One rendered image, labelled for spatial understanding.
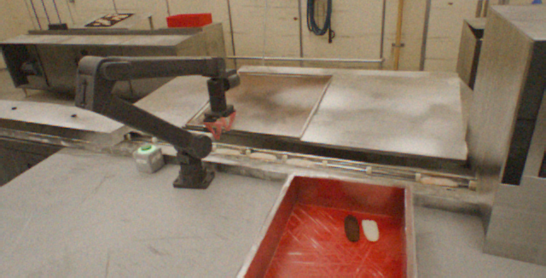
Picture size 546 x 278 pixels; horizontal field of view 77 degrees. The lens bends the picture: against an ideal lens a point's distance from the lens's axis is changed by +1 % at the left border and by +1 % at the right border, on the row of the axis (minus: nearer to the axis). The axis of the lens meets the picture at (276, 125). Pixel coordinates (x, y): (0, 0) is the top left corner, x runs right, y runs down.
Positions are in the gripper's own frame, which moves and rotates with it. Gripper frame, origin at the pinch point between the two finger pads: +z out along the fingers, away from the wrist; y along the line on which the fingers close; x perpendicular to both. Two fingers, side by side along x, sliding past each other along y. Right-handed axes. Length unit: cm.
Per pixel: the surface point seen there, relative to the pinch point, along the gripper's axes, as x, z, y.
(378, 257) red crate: -58, 11, -31
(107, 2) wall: 437, -23, 372
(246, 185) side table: -15.1, 11.0, -13.1
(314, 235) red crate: -42, 11, -29
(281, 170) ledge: -25.1, 6.8, -7.7
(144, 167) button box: 23.4, 8.8, -16.2
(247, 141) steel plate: -1.4, 11.0, 15.2
